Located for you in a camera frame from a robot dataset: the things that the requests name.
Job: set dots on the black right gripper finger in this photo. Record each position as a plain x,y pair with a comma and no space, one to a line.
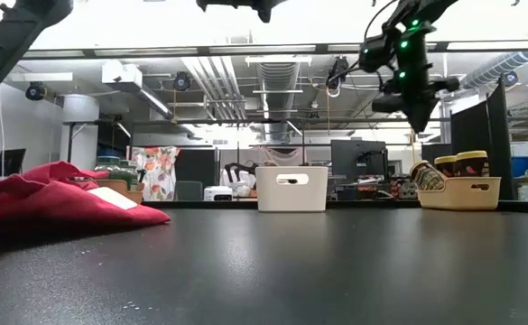
428,113
415,118

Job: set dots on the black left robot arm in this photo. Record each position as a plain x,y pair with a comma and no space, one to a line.
15,36

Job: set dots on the background black robot arm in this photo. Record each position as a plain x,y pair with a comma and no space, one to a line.
234,168

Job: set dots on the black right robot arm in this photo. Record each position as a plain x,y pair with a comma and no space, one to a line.
412,54

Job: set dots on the short black partition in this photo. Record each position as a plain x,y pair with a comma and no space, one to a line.
437,149

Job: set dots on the white ceiling light fixture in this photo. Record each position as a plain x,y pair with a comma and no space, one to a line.
278,59

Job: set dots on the tall black partition panel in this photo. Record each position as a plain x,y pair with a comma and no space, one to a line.
480,135

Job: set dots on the wide black monitor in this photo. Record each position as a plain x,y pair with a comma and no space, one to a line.
354,155

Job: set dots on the black hanging ceiling device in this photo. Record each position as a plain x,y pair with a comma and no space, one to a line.
338,72

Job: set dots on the yellow plastic bin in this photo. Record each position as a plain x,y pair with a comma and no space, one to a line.
462,198

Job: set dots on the blue storage bin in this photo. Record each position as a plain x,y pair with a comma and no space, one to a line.
523,166

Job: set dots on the white plastic bin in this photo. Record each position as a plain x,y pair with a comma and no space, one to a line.
290,198

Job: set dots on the floral cloth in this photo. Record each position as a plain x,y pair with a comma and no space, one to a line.
157,167

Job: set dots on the white round column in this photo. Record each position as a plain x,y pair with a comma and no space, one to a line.
80,108

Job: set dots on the white appliance box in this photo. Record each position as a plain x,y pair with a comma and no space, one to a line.
219,194

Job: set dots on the grey chair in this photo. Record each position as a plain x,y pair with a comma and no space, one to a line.
189,192

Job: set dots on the fluorescent ceiling light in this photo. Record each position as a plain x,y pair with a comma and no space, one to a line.
47,77

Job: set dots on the wooden tray with jars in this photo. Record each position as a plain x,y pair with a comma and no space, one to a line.
133,195

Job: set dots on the small black monitor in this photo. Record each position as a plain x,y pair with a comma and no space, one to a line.
13,161

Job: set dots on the red cloth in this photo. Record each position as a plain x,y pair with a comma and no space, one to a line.
42,198

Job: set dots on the grey overhead frame bar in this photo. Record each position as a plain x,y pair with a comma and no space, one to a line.
263,49

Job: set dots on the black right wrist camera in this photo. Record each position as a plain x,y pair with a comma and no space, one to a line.
376,52

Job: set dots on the grey ribbed ceiling duct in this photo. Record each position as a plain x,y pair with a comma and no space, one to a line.
278,77

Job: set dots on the silver spiral ceiling duct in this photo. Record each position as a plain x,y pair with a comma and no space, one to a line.
493,67

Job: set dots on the round black ceiling camera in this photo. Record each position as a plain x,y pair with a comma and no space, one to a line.
182,81
510,79
35,91

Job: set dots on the small black post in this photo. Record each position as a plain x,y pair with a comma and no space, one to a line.
141,175

